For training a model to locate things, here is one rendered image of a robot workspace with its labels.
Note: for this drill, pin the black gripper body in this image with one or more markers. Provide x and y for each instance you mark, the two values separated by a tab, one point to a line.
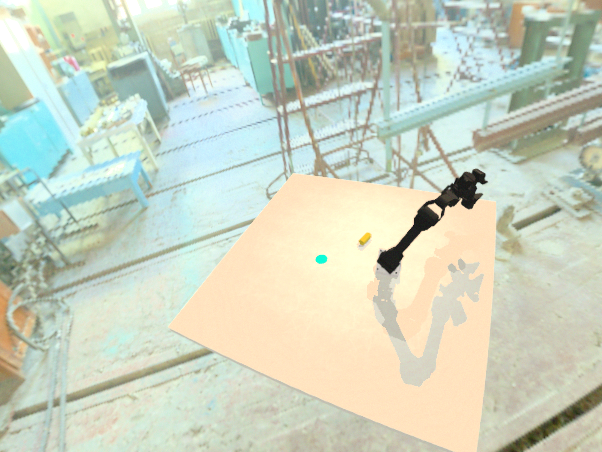
469	202

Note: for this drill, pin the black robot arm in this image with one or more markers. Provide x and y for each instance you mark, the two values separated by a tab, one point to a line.
426	218

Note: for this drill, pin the yellow cylinder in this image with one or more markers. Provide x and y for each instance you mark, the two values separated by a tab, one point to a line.
364	239

